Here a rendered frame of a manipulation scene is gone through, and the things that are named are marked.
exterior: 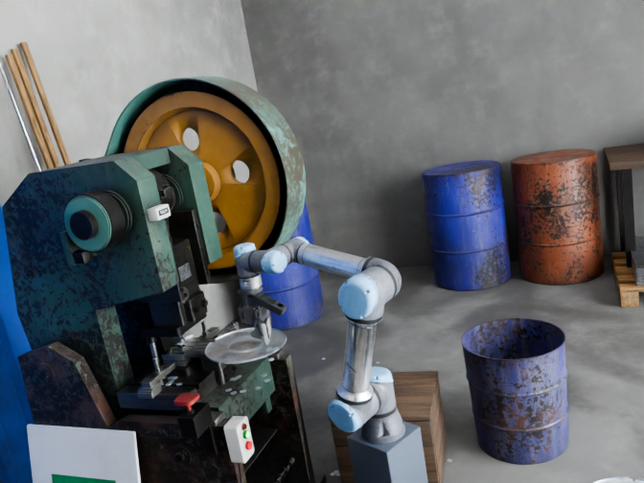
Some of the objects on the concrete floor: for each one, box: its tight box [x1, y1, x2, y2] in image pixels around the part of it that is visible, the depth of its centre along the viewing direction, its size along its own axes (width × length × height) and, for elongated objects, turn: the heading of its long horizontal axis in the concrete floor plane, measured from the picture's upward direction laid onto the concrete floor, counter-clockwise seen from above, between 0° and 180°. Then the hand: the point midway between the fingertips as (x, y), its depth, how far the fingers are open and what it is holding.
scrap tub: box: [461, 318, 569, 465], centre depth 265 cm, size 42×42×48 cm
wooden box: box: [330, 371, 448, 483], centre depth 262 cm, size 40×38×35 cm
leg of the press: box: [17, 341, 247, 483], centre depth 219 cm, size 92×12×90 cm, turn 104°
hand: (268, 341), depth 215 cm, fingers closed
